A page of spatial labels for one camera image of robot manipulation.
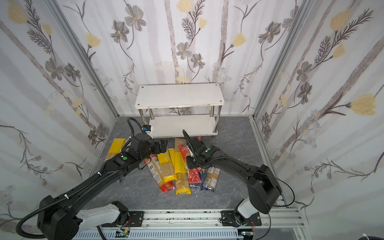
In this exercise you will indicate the red slim spaghetti pack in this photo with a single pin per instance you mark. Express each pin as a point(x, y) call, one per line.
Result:
point(152, 163)

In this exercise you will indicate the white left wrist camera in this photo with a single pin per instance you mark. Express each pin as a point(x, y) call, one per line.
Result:
point(147, 129)

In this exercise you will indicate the short yellow Pastatime bag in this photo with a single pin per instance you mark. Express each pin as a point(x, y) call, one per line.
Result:
point(167, 167)

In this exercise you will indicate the white two-tier metal shelf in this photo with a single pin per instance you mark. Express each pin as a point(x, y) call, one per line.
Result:
point(170, 109)

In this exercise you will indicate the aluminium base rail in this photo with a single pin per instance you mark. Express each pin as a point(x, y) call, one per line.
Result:
point(278, 224)

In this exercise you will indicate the long yellow Pastatime bag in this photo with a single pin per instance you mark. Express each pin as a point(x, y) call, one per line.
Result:
point(182, 185)

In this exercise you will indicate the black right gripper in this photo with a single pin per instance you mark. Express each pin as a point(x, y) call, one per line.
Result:
point(195, 154)

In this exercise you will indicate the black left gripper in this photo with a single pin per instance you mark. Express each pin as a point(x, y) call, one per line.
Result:
point(157, 145)

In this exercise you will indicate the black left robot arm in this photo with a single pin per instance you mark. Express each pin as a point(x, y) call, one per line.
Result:
point(60, 218)

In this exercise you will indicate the yellow pasta bag far left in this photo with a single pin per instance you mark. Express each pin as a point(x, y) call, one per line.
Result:
point(115, 147)

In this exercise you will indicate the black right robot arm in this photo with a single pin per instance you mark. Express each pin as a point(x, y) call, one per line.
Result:
point(263, 187)

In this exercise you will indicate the red spaghetti bag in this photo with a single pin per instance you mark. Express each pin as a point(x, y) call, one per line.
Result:
point(185, 153)

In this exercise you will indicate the blue Barilla spaghetti pack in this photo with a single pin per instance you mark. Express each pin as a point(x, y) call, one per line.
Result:
point(196, 178)

